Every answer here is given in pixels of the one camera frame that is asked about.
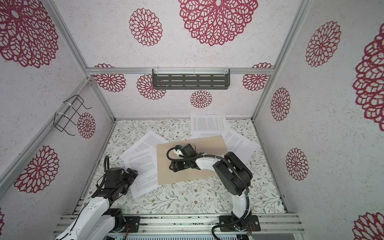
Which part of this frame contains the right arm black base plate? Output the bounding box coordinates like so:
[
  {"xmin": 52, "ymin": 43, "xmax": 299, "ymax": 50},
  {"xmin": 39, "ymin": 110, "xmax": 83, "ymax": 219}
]
[{"xmin": 219, "ymin": 214, "xmax": 261, "ymax": 232}]

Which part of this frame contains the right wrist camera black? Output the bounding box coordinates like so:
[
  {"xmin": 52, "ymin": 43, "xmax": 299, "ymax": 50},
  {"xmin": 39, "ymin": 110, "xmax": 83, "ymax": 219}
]
[{"xmin": 180, "ymin": 144, "xmax": 198, "ymax": 158}]

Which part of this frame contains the beige file folder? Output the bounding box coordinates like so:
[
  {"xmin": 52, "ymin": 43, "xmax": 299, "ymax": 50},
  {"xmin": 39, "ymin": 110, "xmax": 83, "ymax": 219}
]
[{"xmin": 157, "ymin": 136, "xmax": 228, "ymax": 185}]

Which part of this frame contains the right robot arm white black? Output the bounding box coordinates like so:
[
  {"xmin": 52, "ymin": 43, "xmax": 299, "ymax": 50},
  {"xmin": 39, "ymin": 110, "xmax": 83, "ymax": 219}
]
[{"xmin": 166, "ymin": 148, "xmax": 253, "ymax": 221}]

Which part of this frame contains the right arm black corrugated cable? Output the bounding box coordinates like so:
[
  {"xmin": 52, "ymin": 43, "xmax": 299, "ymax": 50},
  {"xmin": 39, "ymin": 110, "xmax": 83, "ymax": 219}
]
[{"xmin": 166, "ymin": 143, "xmax": 253, "ymax": 240}]

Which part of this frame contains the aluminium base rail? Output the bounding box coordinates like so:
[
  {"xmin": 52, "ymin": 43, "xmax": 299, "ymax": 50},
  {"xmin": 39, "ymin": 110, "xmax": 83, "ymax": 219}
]
[{"xmin": 125, "ymin": 213, "xmax": 305, "ymax": 235}]

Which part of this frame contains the printed paper sheet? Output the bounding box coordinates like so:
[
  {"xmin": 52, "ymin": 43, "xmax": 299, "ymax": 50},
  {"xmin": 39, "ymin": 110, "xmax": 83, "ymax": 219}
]
[
  {"xmin": 120, "ymin": 131, "xmax": 168, "ymax": 160},
  {"xmin": 222, "ymin": 130, "xmax": 260, "ymax": 165},
  {"xmin": 121, "ymin": 150, "xmax": 160, "ymax": 199}
]

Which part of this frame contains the grey metal wall shelf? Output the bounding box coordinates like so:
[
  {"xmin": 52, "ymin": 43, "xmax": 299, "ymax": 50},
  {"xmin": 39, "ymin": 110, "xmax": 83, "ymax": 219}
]
[{"xmin": 152, "ymin": 69, "xmax": 231, "ymax": 90}]

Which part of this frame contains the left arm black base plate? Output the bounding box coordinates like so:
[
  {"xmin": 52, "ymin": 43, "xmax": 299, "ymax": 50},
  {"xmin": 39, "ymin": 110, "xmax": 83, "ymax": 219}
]
[{"xmin": 121, "ymin": 216, "xmax": 141, "ymax": 234}]

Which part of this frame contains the printed paper sheet back wall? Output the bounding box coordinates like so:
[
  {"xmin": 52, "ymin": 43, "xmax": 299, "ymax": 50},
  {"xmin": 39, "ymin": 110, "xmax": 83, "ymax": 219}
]
[{"xmin": 191, "ymin": 115, "xmax": 231, "ymax": 134}]

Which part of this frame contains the black wire wall rack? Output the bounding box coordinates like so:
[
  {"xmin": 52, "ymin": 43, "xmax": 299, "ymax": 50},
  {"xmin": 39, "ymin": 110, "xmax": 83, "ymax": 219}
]
[{"xmin": 53, "ymin": 95, "xmax": 92, "ymax": 136}]

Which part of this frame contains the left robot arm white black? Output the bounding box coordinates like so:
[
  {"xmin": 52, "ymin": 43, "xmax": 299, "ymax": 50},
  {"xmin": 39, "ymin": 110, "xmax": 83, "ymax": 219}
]
[{"xmin": 56, "ymin": 168, "xmax": 138, "ymax": 240}]

